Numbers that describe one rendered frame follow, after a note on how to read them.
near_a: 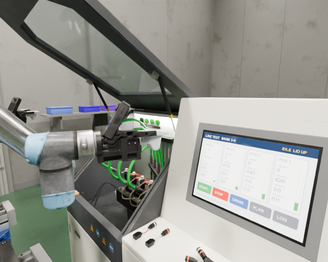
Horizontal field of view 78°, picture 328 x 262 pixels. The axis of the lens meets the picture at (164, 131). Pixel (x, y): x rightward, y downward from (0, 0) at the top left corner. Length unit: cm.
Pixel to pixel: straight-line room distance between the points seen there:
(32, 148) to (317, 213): 76
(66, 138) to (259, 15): 771
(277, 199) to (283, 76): 673
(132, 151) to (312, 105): 55
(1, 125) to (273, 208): 82
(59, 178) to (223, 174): 56
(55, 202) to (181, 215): 57
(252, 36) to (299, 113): 717
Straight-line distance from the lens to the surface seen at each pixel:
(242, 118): 81
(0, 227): 136
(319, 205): 74
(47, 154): 54
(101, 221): 113
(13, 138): 67
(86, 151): 54
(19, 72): 405
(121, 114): 56
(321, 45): 736
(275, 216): 77
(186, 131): 94
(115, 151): 56
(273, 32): 769
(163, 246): 91
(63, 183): 57
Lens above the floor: 156
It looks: 10 degrees down
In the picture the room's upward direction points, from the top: straight up
